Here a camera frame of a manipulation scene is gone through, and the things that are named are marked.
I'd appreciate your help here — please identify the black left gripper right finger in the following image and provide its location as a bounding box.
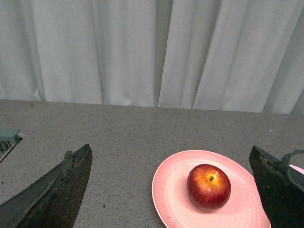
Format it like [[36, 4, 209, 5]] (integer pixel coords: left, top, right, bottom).
[[249, 146, 304, 228]]

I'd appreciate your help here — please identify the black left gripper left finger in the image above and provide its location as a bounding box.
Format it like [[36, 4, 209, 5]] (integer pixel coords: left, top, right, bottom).
[[0, 144, 93, 228]]

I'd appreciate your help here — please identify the red yellow apple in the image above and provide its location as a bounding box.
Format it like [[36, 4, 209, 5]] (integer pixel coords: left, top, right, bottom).
[[186, 164, 231, 211]]

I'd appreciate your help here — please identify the pink round plate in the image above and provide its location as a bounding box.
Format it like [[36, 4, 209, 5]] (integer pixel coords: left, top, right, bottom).
[[152, 150, 271, 228]]

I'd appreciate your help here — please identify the grey-green plastic basket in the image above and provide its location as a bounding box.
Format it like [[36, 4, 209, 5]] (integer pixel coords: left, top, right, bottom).
[[0, 127, 24, 162]]

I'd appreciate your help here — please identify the white curtain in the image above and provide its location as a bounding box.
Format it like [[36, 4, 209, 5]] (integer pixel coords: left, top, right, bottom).
[[0, 0, 304, 114]]

